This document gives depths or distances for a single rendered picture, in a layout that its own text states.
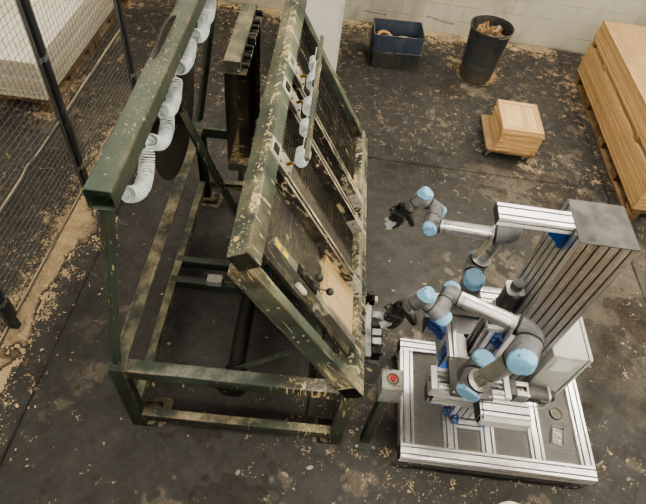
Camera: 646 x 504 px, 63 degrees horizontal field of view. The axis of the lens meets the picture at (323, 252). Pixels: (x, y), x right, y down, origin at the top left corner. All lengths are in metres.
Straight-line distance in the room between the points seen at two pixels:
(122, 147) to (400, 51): 5.07
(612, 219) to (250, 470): 2.54
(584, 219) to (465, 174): 3.28
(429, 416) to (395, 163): 2.73
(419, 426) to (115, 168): 2.53
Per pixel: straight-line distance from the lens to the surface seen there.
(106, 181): 1.95
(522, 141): 5.80
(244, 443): 3.71
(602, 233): 2.40
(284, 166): 2.47
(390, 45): 6.70
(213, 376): 3.02
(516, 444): 3.85
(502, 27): 7.09
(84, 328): 4.27
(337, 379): 2.83
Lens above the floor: 3.51
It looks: 51 degrees down
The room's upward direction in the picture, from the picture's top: 9 degrees clockwise
